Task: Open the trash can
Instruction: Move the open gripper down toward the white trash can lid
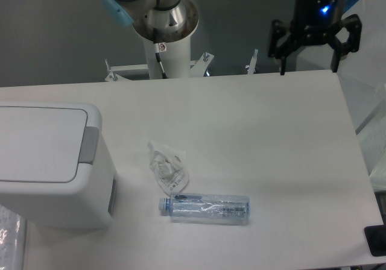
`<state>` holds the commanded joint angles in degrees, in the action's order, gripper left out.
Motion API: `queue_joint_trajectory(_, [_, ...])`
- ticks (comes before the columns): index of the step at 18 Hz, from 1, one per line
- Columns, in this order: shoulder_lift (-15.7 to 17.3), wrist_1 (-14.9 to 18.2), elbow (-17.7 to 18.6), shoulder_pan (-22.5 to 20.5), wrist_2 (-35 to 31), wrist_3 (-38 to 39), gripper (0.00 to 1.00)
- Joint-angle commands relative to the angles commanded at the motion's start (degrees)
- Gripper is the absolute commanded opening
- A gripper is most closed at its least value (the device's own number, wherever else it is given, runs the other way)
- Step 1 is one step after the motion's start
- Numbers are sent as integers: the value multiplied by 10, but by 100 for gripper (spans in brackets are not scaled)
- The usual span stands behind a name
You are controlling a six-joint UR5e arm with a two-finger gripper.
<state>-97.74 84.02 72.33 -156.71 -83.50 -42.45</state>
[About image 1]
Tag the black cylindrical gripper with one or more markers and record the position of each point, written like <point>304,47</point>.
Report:
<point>315,22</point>

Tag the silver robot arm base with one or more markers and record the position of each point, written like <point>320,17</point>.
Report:
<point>155,20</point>

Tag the white plastic trash can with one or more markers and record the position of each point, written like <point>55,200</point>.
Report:
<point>56,169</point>

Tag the crumpled clear plastic wrapper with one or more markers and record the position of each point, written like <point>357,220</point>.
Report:
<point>168,167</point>

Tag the black device at table edge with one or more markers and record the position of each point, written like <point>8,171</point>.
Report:
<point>375,237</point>

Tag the clear empty plastic bottle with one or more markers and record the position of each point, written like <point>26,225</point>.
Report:
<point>206,209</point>

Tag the white pedestal behind gripper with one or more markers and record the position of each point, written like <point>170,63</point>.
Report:
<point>314,58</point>

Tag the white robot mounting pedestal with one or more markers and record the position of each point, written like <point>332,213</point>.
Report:
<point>163,60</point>

